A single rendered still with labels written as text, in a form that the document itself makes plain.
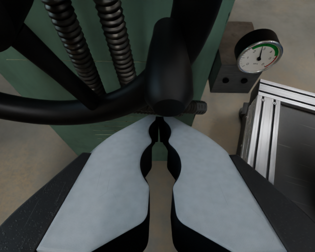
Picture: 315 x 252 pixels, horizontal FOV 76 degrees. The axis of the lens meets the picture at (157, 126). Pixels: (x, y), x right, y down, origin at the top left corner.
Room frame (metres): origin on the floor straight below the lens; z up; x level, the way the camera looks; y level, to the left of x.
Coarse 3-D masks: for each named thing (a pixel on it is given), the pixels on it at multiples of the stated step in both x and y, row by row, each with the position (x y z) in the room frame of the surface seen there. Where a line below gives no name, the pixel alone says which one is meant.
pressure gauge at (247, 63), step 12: (252, 36) 0.25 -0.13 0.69; (264, 36) 0.25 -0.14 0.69; (276, 36) 0.25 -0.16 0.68; (240, 48) 0.24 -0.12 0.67; (252, 48) 0.24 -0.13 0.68; (264, 48) 0.24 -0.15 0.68; (276, 48) 0.24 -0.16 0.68; (240, 60) 0.24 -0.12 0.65; (252, 60) 0.24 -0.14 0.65; (264, 60) 0.24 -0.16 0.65; (276, 60) 0.24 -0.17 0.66; (252, 72) 0.23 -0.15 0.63
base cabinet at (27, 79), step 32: (128, 0) 0.29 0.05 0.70; (160, 0) 0.30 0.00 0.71; (224, 0) 0.30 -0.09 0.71; (96, 32) 0.29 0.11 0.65; (128, 32) 0.29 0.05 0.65; (0, 64) 0.29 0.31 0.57; (32, 64) 0.29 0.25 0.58; (96, 64) 0.29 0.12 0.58; (192, 64) 0.29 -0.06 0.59; (32, 96) 0.29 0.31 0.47; (64, 96) 0.29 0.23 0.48; (64, 128) 0.29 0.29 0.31; (96, 128) 0.29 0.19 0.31; (160, 160) 0.30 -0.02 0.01
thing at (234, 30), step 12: (228, 24) 0.37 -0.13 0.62; (240, 24) 0.37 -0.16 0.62; (252, 24) 0.37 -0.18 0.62; (228, 36) 0.34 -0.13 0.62; (240, 36) 0.34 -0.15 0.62; (228, 48) 0.30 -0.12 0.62; (216, 60) 0.29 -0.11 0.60; (228, 60) 0.27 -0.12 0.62; (216, 72) 0.27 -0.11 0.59; (228, 72) 0.26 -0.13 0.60; (240, 72) 0.26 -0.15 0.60; (216, 84) 0.26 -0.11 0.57; (228, 84) 0.26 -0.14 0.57; (240, 84) 0.26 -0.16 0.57; (252, 84) 0.27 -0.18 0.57
